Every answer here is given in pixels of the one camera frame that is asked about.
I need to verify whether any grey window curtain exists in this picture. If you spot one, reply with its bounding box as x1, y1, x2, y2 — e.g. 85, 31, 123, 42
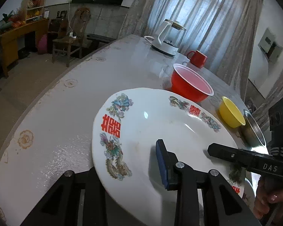
118, 0, 264, 98

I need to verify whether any red plastic bowl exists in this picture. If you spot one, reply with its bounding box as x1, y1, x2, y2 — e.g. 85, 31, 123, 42
171, 63, 214, 103

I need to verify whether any stainless steel bowl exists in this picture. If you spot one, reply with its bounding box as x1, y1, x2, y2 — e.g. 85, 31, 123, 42
240, 109, 266, 147

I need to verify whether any small wooden shelf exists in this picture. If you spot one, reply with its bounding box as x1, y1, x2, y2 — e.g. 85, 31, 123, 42
24, 0, 45, 24

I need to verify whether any white electric kettle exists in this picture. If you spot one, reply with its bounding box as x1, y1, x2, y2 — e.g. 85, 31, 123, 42
144, 19, 186, 57

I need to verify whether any white rose plate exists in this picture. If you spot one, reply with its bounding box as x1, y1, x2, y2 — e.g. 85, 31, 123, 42
242, 178, 255, 211

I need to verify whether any wooden sideboard cabinet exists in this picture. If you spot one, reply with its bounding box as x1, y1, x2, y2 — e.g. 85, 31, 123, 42
0, 18, 49, 78

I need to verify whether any wall electrical panel box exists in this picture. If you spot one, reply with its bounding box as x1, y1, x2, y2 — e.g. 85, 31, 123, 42
258, 28, 283, 63

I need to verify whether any large white dragon plate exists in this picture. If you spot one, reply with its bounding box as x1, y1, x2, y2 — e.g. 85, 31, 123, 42
92, 88, 245, 225

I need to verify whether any person's right hand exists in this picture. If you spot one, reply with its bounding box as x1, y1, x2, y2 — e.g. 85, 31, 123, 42
253, 176, 283, 225

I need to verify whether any yellow plastic bowl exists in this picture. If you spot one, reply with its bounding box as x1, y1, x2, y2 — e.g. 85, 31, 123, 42
219, 96, 246, 129

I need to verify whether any wooden chair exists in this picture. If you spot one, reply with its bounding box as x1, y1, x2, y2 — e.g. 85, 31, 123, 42
52, 7, 91, 67

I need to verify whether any red mug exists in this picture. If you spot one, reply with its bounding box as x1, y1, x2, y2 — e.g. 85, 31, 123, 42
187, 50, 207, 68

